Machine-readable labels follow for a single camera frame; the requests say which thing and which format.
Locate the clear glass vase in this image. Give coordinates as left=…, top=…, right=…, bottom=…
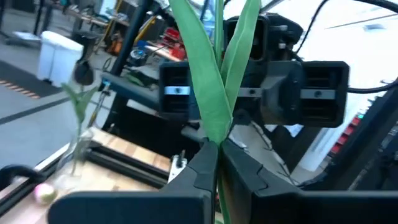
left=57, top=127, right=94, bottom=187

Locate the white trash bin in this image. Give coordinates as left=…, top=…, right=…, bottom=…
left=36, top=30, right=85, bottom=88

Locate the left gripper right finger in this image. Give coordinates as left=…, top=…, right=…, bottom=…
left=220, top=139, right=398, bottom=224

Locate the cluttered background workbench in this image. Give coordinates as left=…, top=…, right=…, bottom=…
left=30, top=0, right=131, bottom=30

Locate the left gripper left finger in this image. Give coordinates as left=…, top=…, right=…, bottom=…
left=48, top=141, right=220, bottom=224

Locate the white metal bracket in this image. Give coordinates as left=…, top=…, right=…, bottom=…
left=167, top=151, right=188, bottom=184

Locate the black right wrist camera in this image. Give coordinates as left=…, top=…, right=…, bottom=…
left=224, top=14, right=270, bottom=62

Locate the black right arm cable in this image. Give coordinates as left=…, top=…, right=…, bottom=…
left=346, top=77, right=398, bottom=95
left=294, top=0, right=398, bottom=55

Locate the black aluminium table frame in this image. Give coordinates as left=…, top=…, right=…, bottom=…
left=0, top=136, right=187, bottom=218

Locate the pale pink artificial tulip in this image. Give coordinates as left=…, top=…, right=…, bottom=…
left=33, top=182, right=58, bottom=206

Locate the dark grey side desk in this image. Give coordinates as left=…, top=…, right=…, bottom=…
left=99, top=72, right=162, bottom=110

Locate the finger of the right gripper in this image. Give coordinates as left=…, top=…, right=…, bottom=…
left=159, top=61, right=195, bottom=121
left=300, top=60, right=351, bottom=128

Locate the orange striped floor mat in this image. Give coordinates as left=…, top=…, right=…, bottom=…
left=0, top=59, right=65, bottom=100

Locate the black artificial tulip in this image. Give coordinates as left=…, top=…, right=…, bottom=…
left=60, top=58, right=100, bottom=175

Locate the red toolbox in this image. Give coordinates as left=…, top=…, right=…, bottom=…
left=161, top=27, right=187, bottom=60

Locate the black diagonal stand pole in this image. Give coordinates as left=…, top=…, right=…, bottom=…
left=101, top=0, right=154, bottom=131

